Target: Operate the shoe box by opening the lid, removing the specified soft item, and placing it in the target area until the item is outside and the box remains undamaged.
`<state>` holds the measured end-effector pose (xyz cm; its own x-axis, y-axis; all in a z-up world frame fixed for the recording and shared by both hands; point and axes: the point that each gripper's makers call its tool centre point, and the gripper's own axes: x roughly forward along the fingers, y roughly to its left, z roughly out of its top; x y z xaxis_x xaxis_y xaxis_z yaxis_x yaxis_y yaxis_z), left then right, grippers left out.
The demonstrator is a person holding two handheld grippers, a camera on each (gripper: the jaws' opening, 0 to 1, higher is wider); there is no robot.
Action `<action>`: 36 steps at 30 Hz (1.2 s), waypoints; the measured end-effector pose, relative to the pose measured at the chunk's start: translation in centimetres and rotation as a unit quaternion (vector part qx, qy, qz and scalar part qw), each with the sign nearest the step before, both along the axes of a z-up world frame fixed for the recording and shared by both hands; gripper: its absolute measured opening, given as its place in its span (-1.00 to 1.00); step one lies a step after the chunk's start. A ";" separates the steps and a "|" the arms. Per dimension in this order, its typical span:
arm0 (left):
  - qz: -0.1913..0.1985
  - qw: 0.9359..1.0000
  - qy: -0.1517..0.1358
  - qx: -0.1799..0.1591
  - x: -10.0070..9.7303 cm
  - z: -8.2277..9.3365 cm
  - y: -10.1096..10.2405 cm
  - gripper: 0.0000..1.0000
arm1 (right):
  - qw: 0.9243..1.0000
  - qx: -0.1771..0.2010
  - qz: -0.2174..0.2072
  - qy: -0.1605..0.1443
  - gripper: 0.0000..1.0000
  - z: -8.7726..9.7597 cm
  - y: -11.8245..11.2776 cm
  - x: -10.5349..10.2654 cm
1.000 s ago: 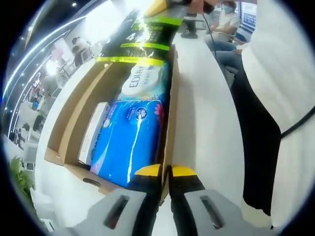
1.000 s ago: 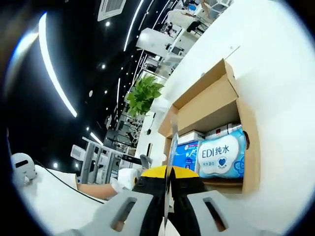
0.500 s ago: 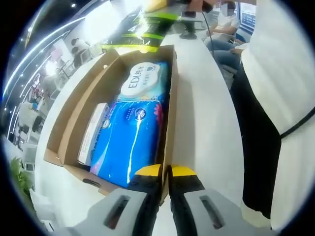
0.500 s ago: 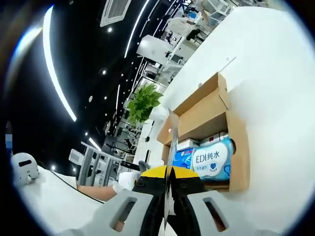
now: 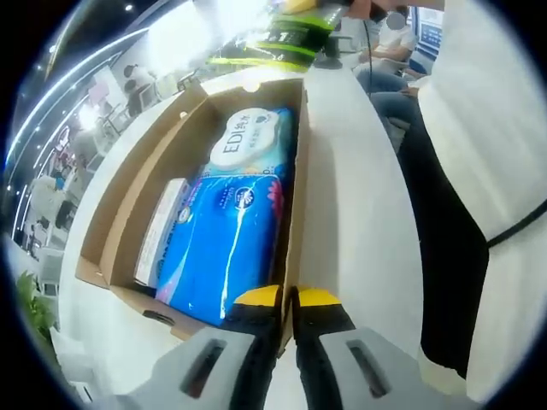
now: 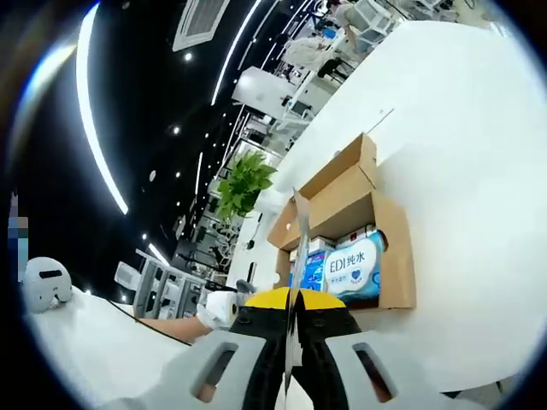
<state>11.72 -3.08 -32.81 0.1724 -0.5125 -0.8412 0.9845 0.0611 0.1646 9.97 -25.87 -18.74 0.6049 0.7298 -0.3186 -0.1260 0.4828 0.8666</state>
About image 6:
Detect long ceiling light strip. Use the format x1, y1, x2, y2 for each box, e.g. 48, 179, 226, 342
210, 0, 262, 107

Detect white medicine box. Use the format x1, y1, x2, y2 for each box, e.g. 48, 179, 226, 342
308, 237, 338, 254

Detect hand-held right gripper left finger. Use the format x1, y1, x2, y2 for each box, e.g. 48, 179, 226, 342
144, 288, 296, 410

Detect white chest-worn device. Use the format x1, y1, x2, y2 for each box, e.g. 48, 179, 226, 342
20, 255, 74, 316

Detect white office chair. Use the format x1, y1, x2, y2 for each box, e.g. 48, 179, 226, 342
353, 0, 395, 43

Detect wide ceiling light strip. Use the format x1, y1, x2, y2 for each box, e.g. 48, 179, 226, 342
75, 0, 130, 215

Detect brown cardboard shoe box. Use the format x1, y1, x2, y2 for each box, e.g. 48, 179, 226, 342
267, 132, 418, 410

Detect soft wet wipes packet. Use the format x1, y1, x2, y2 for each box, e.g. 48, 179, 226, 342
322, 232, 389, 303

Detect green potted plant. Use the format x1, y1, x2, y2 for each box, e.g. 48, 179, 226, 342
215, 151, 284, 222

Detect ceiling air conditioner vent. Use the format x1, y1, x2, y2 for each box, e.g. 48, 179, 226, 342
172, 0, 232, 53

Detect soft blue tissue pack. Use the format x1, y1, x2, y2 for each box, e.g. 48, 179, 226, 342
290, 249, 329, 292

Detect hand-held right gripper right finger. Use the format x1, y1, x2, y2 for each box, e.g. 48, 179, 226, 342
301, 289, 475, 410

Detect grey metal shelving rack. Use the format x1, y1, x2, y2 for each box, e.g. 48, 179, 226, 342
114, 246, 209, 320

